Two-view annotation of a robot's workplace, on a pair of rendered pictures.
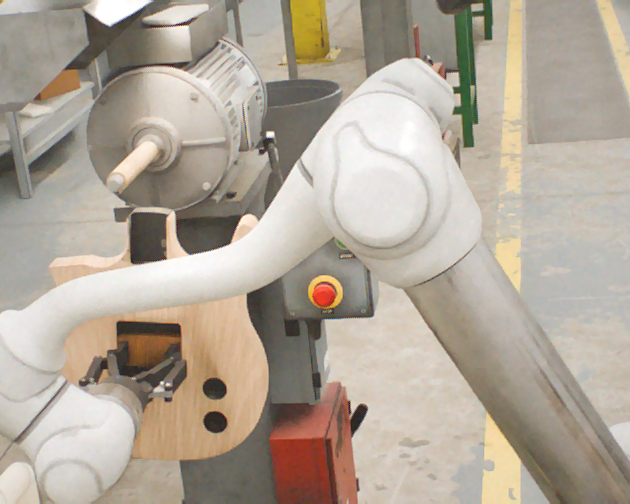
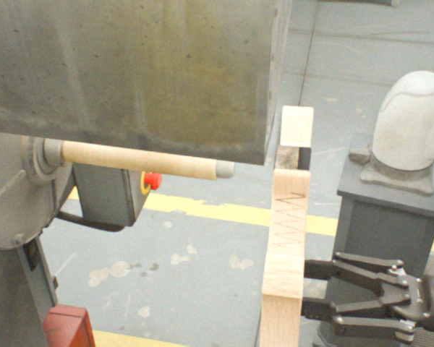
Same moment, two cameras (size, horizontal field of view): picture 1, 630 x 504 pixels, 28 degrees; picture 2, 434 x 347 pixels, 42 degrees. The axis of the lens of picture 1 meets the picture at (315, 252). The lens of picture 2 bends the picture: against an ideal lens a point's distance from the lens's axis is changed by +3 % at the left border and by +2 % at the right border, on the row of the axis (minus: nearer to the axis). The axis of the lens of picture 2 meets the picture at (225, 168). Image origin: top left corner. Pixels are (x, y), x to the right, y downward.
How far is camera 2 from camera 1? 2.05 m
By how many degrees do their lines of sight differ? 78
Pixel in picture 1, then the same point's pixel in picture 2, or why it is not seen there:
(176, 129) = not seen: hidden behind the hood
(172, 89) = not seen: hidden behind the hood
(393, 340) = not seen: outside the picture
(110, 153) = (7, 194)
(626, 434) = (424, 82)
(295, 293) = (137, 196)
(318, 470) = (88, 337)
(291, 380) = (41, 303)
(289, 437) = (72, 337)
